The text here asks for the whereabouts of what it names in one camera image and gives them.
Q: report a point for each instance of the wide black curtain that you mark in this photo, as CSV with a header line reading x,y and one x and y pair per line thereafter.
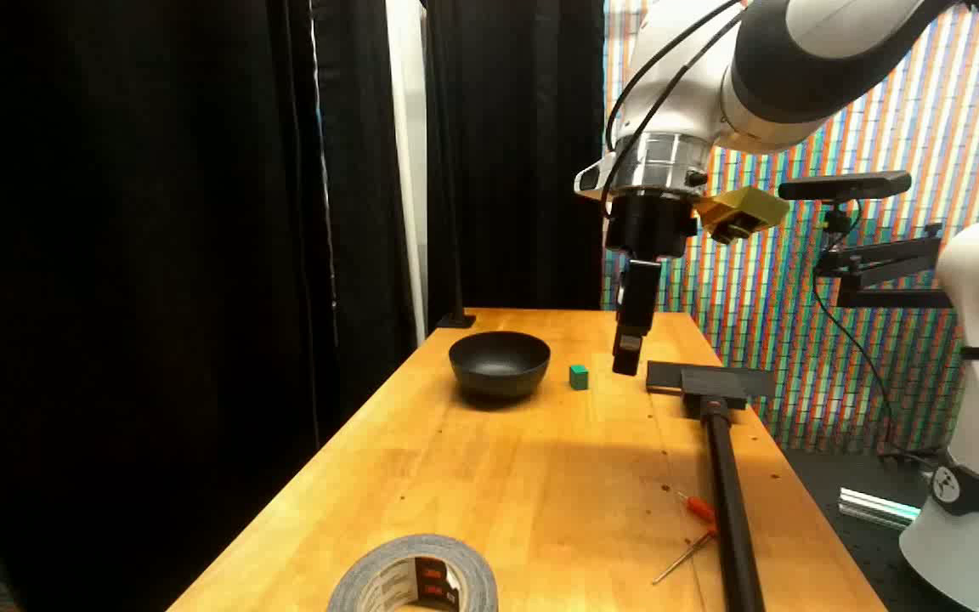
x,y
152,284

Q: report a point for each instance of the small red screwdriver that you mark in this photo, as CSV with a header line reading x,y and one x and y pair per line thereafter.
x,y
701,511

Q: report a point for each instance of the small black table clamp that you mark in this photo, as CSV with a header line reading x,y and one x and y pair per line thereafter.
x,y
457,316

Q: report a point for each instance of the yellowish wrist camera box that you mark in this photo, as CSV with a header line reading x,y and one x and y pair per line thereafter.
x,y
746,212

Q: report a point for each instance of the aluminium rail piece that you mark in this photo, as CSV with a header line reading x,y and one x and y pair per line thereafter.
x,y
883,504

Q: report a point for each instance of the black bowl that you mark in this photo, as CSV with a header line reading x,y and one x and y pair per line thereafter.
x,y
496,364

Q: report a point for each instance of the white wall post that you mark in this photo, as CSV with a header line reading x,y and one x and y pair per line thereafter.
x,y
406,148

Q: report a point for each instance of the black masking tape roll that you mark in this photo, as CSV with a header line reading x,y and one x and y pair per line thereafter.
x,y
381,571

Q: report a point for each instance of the narrow black curtain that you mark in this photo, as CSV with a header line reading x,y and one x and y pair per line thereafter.
x,y
511,148

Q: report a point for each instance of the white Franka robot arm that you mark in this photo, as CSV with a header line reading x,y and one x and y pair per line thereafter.
x,y
807,56

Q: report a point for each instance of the small green cube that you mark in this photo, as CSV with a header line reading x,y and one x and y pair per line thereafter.
x,y
580,376

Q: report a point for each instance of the black T-shaped bar tool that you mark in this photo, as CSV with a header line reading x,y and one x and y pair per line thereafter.
x,y
728,453

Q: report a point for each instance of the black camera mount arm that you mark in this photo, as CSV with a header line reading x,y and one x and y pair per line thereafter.
x,y
886,265

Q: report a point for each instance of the black bar-shaped stereo camera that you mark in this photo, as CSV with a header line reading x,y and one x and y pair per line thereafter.
x,y
848,183

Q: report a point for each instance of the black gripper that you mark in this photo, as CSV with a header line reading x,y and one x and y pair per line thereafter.
x,y
651,221

